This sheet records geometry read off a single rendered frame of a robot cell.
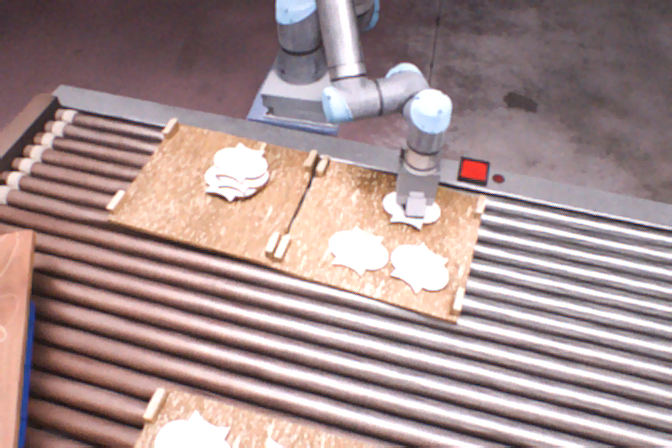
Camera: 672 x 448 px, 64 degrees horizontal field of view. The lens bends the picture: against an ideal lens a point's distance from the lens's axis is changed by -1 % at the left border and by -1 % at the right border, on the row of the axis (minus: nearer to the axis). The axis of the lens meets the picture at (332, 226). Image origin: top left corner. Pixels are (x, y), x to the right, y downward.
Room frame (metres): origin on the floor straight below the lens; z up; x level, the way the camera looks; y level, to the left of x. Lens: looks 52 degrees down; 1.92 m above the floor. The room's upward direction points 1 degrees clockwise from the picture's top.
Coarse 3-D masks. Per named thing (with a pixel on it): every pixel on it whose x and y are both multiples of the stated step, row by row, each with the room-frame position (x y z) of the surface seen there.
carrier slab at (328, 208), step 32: (320, 192) 0.87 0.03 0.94; (352, 192) 0.87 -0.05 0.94; (384, 192) 0.87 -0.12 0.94; (448, 192) 0.88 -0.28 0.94; (320, 224) 0.77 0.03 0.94; (352, 224) 0.77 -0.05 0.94; (384, 224) 0.77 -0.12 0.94; (448, 224) 0.78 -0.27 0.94; (288, 256) 0.68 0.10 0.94; (320, 256) 0.68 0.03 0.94; (448, 256) 0.69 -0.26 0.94; (352, 288) 0.60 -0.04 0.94; (384, 288) 0.60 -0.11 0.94; (448, 288) 0.60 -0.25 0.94; (448, 320) 0.53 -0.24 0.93
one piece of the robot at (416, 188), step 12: (408, 168) 0.79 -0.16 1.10; (432, 168) 0.79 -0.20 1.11; (408, 180) 0.79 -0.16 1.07; (420, 180) 0.78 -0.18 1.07; (432, 180) 0.78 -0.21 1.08; (396, 192) 0.81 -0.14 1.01; (408, 192) 0.79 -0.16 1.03; (420, 192) 0.78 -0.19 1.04; (432, 192) 0.78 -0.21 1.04; (408, 204) 0.76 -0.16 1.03; (420, 204) 0.76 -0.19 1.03; (432, 204) 0.78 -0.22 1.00; (408, 216) 0.74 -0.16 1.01; (420, 216) 0.73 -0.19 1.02
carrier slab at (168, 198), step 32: (192, 128) 1.08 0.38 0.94; (160, 160) 0.96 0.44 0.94; (192, 160) 0.96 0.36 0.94; (288, 160) 0.97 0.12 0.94; (128, 192) 0.85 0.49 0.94; (160, 192) 0.85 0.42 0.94; (192, 192) 0.86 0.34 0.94; (256, 192) 0.86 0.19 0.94; (288, 192) 0.86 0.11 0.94; (128, 224) 0.75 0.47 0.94; (160, 224) 0.76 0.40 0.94; (192, 224) 0.76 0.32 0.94; (224, 224) 0.76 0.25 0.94; (256, 224) 0.76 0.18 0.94; (288, 224) 0.77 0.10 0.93; (256, 256) 0.67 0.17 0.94
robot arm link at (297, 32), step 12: (276, 0) 1.31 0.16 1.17; (288, 0) 1.30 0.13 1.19; (300, 0) 1.29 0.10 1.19; (312, 0) 1.28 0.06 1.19; (276, 12) 1.29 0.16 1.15; (288, 12) 1.26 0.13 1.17; (300, 12) 1.26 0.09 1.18; (312, 12) 1.27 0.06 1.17; (288, 24) 1.26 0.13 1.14; (300, 24) 1.26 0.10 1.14; (312, 24) 1.27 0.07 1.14; (288, 36) 1.26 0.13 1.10; (300, 36) 1.26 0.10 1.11; (312, 36) 1.27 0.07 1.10; (288, 48) 1.26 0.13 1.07; (300, 48) 1.26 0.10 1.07; (312, 48) 1.27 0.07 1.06
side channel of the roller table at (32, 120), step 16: (48, 96) 1.19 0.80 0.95; (32, 112) 1.12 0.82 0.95; (48, 112) 1.14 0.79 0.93; (16, 128) 1.05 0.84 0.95; (32, 128) 1.07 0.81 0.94; (0, 144) 0.99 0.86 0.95; (16, 144) 1.00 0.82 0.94; (32, 144) 1.04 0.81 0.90; (0, 160) 0.94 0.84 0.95; (0, 176) 0.91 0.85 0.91
